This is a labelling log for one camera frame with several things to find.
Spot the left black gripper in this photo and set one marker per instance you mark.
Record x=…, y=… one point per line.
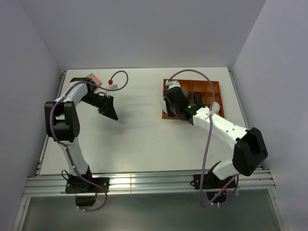
x=107, y=108

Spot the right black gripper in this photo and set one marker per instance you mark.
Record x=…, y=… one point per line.
x=169, y=112

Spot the white sock with black stripes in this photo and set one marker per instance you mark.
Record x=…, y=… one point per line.
x=164, y=105

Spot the black striped sock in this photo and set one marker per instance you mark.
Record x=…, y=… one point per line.
x=197, y=96

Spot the orange compartment tray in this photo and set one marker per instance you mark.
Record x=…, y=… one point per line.
x=210, y=92

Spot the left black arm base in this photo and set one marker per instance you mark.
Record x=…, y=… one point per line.
x=85, y=193

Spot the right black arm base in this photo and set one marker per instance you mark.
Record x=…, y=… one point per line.
x=211, y=182

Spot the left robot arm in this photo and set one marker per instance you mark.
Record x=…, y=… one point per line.
x=62, y=122

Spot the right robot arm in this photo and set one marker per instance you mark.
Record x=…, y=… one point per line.
x=248, y=146

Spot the rolled grey socks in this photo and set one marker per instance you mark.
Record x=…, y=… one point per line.
x=186, y=94

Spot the pink green patterned socks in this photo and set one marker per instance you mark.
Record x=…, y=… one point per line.
x=94, y=79

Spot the large white rolled socks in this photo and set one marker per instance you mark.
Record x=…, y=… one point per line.
x=215, y=108

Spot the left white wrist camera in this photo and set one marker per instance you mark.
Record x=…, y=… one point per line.
x=113, y=87

